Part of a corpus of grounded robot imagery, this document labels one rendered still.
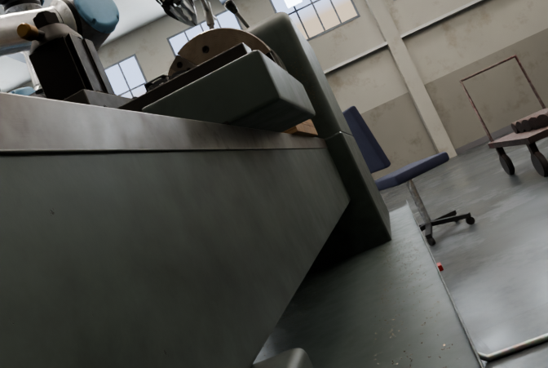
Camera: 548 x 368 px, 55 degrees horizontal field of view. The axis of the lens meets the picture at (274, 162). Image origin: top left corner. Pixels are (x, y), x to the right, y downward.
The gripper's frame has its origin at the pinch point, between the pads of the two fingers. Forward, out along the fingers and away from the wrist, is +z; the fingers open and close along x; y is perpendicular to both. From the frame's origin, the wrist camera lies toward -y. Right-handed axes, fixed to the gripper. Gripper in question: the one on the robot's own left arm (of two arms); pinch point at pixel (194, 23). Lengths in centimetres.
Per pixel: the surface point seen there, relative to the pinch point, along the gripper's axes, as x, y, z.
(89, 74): -7, 76, 27
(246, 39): 9.7, 16.4, 19.5
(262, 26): 14.3, 0.0, 14.4
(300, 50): 18.1, 0.4, 27.0
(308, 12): 81, -977, -256
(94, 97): -8, 79, 31
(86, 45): -6, 72, 21
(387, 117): 65, -985, 22
